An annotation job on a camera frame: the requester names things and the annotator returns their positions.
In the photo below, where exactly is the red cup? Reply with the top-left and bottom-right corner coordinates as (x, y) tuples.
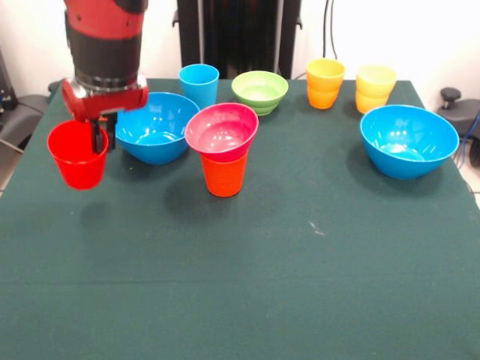
(46, 119), (110, 191)

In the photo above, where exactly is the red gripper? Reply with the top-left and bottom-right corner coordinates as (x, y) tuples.
(60, 73), (151, 155)

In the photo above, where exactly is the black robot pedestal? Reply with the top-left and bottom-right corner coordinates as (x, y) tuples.
(172, 0), (305, 80)

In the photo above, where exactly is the blue cup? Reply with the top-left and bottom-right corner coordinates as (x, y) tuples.
(177, 63), (221, 112)

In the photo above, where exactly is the dark green tablecloth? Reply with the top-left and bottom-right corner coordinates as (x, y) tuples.
(0, 76), (480, 360)

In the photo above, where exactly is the grey pedestal foot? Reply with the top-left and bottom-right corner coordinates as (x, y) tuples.
(436, 87), (480, 138)
(0, 80), (61, 151)

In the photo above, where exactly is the pink bowl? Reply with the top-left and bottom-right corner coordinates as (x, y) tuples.
(184, 102), (260, 164)

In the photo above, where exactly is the large blue bowl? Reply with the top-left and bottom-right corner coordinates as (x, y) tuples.
(359, 103), (461, 180)
(114, 91), (202, 166)

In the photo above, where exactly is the green bowl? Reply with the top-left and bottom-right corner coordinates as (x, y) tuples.
(230, 70), (290, 116)

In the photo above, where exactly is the yellow cup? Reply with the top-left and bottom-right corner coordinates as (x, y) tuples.
(355, 64), (398, 115)

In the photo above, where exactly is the light orange cup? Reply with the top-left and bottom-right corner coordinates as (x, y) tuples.
(305, 58), (346, 110)

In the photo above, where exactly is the black hanging cable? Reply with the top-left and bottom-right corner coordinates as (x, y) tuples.
(322, 0), (341, 63)

